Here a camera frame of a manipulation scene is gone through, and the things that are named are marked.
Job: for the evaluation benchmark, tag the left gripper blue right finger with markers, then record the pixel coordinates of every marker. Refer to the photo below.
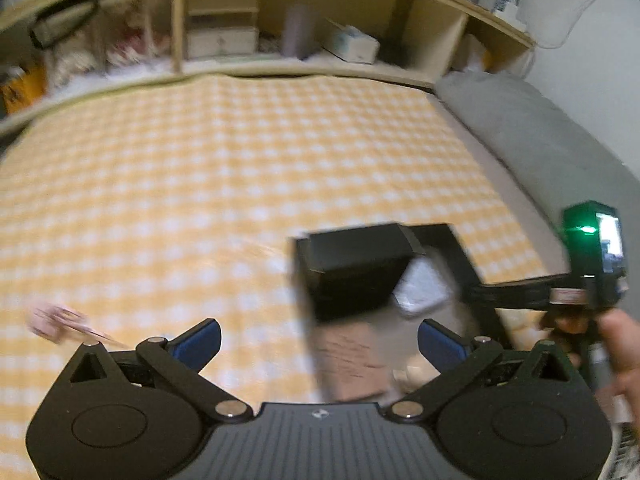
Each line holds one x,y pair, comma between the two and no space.
460,362

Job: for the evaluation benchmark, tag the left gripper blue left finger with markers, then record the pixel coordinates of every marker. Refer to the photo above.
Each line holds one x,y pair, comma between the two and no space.
176,364

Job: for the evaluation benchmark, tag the clear square plastic container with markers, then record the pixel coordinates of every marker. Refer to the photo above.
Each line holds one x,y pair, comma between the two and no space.
421,288

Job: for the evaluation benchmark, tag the yellow checkered tablecloth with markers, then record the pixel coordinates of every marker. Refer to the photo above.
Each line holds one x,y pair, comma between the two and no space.
151,209

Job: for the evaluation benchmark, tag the black storage box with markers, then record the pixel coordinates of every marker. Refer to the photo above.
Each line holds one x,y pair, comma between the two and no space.
397,334

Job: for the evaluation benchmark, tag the grey pillow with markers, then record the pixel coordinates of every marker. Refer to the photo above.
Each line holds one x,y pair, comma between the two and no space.
555,160

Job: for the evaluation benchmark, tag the wooden carved character block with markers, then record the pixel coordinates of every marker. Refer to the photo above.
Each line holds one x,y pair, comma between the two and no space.
349,364

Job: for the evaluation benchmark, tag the white tissue box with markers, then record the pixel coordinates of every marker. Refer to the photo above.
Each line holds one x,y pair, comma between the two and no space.
350,44

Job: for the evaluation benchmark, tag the person's right hand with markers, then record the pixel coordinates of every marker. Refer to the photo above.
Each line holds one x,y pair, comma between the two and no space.
620,335

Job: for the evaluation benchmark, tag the doll in clear case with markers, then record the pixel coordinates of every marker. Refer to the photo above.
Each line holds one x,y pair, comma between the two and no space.
68,35

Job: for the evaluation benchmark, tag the small black cardboard box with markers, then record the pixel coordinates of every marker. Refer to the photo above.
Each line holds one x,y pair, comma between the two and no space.
350,271

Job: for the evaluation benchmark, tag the wooden shelf unit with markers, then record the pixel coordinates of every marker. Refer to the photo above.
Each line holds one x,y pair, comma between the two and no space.
418,42

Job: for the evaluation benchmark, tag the beige Kinyo earbud case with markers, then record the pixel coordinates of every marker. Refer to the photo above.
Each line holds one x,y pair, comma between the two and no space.
414,374

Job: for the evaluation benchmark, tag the white small drawer box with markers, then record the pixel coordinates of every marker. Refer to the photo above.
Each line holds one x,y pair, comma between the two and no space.
221,33

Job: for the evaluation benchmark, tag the yellow box on shelf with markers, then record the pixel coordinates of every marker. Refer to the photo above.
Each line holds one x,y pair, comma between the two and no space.
22,87

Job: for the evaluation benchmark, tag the purple box on shelf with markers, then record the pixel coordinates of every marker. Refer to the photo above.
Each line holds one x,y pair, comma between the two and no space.
297,40

